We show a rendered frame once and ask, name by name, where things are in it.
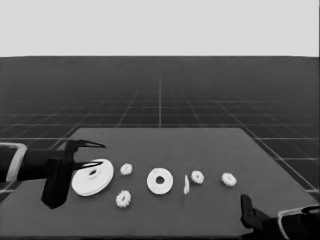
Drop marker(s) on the large thick white disc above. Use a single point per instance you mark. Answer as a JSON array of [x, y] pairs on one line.
[[100, 181]]

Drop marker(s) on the small white toothed gear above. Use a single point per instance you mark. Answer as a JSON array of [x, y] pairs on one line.
[[127, 200], [201, 178], [129, 170], [233, 180]]

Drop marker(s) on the small white T-shaped piece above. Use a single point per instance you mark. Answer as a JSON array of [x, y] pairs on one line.
[[186, 186]]

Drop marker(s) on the white round carrier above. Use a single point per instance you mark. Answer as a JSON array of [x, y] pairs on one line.
[[151, 181]]

